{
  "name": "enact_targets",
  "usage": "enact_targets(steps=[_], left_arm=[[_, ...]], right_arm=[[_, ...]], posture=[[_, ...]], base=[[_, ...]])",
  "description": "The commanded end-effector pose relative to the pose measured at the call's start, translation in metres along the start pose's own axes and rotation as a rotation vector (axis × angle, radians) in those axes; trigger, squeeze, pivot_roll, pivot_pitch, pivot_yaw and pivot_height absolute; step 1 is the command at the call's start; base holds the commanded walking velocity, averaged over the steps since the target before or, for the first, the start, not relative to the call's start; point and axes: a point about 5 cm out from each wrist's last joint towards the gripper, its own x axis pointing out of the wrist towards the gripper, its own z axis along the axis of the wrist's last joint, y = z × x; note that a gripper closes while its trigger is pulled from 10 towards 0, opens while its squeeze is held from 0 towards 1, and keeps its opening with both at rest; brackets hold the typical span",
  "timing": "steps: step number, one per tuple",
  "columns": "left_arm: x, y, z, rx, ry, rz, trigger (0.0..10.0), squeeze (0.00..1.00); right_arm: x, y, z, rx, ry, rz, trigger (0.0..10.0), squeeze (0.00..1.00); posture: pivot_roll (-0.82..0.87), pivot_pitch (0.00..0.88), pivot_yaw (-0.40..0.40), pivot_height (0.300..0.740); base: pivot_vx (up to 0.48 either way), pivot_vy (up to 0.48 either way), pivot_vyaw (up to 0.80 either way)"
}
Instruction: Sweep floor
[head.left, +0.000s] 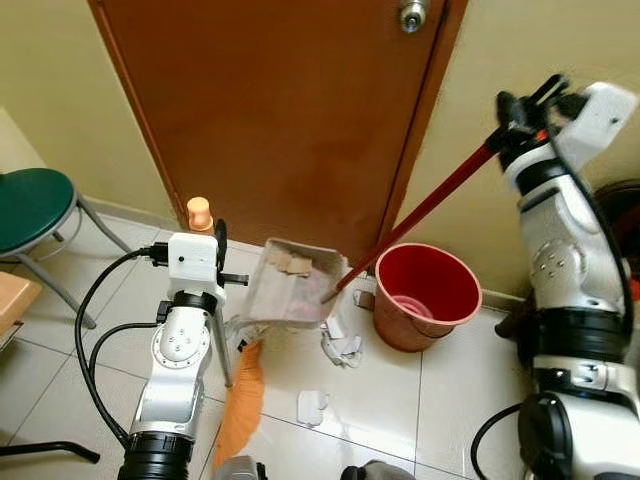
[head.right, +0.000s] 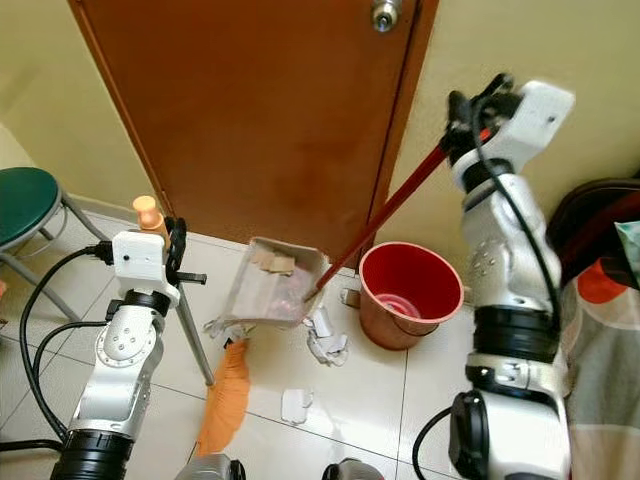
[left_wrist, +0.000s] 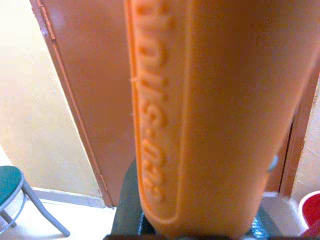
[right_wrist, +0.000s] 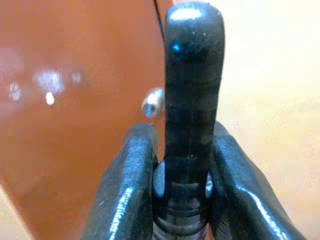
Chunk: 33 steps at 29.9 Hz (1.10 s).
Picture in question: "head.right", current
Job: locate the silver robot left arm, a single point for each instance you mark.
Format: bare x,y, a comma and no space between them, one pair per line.
115,380

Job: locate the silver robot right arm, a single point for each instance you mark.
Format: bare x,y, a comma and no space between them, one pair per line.
510,290

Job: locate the grey white crumpled scrap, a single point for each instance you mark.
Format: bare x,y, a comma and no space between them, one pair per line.
224,330

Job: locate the brown cardboard scrap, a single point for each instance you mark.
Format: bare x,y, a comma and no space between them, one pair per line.
273,262

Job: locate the dark brown chair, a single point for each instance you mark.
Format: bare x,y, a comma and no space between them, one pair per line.
585,200

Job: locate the silver round door knob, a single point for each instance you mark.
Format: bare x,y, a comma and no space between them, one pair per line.
385,14

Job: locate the green round metal stool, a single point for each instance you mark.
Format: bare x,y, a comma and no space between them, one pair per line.
25,200

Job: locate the brown wooden door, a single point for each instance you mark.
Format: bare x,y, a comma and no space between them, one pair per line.
250,110

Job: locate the large white crumpled paper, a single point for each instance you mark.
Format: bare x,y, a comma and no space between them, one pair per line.
328,345

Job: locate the small white paper scrap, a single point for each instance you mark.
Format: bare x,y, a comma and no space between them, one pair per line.
297,405

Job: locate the teal patterned cloth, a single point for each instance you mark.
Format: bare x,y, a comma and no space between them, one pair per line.
630,240

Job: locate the grey robot left leg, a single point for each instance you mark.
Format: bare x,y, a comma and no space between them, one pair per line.
210,469

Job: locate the grey robot leg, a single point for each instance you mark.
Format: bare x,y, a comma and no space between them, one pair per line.
353,471
210,469

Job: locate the red plastic bucket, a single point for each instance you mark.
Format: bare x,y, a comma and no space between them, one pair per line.
390,325

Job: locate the grey orange patterned garment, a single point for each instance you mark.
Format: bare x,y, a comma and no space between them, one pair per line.
605,360

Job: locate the grey robot right leg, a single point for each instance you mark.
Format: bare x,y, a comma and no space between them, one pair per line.
353,471

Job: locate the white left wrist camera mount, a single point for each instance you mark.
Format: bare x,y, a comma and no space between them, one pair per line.
138,260

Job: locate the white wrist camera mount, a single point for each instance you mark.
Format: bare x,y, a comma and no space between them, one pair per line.
540,115
138,260

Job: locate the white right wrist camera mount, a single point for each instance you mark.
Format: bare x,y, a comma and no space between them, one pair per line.
540,115

